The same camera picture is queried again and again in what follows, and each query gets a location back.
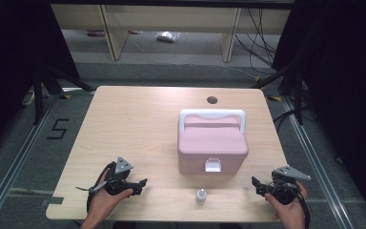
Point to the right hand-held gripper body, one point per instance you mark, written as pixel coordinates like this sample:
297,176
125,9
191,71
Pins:
284,191

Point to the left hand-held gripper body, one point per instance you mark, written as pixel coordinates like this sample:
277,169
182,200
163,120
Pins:
118,178

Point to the pink storage box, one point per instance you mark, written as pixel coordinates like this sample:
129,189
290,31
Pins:
213,149

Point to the person's right hand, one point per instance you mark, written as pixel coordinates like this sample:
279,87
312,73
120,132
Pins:
292,211

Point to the person's left hand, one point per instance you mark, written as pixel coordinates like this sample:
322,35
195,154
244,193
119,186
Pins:
103,203

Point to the black metal stand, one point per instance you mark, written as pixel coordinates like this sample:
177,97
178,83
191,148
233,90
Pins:
298,95
38,95

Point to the black curtain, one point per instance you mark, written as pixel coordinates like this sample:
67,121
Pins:
349,79
9,63

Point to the clear plastic bag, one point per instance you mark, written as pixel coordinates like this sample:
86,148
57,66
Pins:
168,36

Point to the wooden shelf unit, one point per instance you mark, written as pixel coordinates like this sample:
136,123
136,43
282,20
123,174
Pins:
171,16

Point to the metal floor rail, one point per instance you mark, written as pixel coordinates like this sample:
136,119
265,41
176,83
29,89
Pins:
317,165
16,165

